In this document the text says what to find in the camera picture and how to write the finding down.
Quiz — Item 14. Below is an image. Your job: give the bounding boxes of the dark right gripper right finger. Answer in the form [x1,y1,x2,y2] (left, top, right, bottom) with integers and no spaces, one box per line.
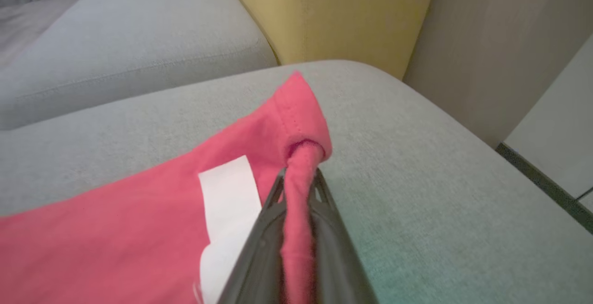
[308,167,379,304]

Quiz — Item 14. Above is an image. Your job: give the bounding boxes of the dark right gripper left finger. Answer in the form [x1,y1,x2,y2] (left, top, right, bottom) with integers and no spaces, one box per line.
[217,169,289,304]

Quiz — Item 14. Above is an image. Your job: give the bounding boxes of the red T-shirt with white stripe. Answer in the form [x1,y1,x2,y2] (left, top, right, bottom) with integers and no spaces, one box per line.
[0,71,333,304]

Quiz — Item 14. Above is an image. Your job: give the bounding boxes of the large grey sofa cushion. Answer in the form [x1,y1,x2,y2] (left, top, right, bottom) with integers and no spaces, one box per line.
[0,60,593,304]

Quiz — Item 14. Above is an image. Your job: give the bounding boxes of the yellow upholstered cushion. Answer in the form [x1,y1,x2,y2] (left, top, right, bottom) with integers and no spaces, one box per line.
[220,0,440,81]

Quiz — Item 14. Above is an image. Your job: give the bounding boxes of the small grey sofa cushion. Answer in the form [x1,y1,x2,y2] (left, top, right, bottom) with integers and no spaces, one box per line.
[0,0,278,131]

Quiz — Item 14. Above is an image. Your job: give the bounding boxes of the white cabinet with dark base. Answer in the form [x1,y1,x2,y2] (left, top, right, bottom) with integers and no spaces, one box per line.
[496,33,593,235]

